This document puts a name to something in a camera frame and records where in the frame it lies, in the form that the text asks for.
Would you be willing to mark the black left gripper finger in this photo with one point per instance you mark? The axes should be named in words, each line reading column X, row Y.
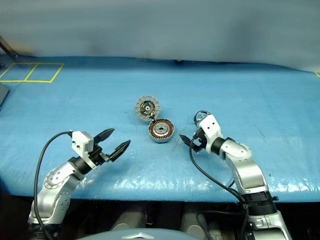
column 120, row 150
column 105, row 135

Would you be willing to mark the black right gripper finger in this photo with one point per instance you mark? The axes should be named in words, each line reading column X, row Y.
column 187, row 140

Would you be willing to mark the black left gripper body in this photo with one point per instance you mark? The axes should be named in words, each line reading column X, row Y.
column 98, row 154

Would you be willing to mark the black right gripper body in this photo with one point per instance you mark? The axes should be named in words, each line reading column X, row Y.
column 199, row 141

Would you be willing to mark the silver motor housing with windings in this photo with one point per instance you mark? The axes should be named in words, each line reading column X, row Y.
column 163, row 139

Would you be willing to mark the silver spoked motor rotor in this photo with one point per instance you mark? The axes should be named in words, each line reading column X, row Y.
column 201, row 117

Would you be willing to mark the white round disc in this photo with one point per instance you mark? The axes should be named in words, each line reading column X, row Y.
column 140, row 110

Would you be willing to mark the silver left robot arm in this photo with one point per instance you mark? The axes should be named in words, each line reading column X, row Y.
column 53, row 185

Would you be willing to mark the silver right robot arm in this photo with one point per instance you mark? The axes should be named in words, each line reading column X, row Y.
column 246, row 170

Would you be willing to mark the dark grey rounded shape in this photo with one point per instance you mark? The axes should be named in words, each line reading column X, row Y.
column 130, row 220
column 193, row 222

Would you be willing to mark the small black clip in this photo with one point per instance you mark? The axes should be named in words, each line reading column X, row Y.
column 178, row 61

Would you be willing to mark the yellow tape double rectangle marking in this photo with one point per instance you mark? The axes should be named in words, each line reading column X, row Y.
column 37, row 80

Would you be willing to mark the grey robot torso with emblem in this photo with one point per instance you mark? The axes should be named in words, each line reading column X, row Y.
column 140, row 235

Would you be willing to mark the pale grey backdrop sheet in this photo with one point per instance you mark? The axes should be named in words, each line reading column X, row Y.
column 160, row 27

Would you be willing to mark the dark metal stand bar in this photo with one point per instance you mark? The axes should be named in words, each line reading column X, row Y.
column 8, row 50

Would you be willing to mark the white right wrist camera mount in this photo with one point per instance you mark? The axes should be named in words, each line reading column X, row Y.
column 211, row 127

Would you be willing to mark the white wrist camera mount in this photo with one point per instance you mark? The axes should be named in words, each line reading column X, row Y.
column 211, row 127
column 80, row 141

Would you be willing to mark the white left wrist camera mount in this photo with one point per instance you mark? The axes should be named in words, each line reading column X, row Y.
column 80, row 141

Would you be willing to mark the grey metal base plate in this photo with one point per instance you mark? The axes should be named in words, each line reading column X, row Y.
column 3, row 96

